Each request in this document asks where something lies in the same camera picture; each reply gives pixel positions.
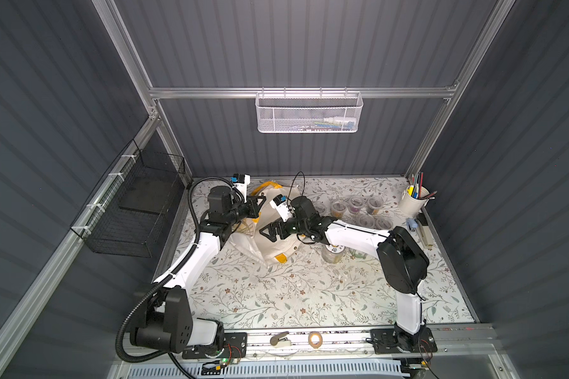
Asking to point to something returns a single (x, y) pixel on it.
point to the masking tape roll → (320, 337)
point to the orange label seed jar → (337, 209)
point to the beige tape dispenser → (276, 342)
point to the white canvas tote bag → (248, 238)
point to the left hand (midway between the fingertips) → (268, 199)
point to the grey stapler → (423, 230)
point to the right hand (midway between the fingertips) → (270, 225)
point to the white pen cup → (412, 200)
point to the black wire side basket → (126, 213)
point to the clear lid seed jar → (356, 203)
